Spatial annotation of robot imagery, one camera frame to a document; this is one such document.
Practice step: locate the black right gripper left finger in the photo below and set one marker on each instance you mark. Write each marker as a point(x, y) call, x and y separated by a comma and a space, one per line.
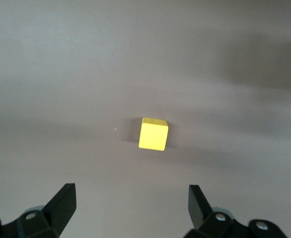
point(58, 205)

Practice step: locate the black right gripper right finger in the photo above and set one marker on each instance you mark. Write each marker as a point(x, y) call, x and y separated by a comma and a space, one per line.
point(200, 210)

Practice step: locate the yellow wooden block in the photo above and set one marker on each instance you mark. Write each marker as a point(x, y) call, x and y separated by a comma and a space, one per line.
point(152, 136)

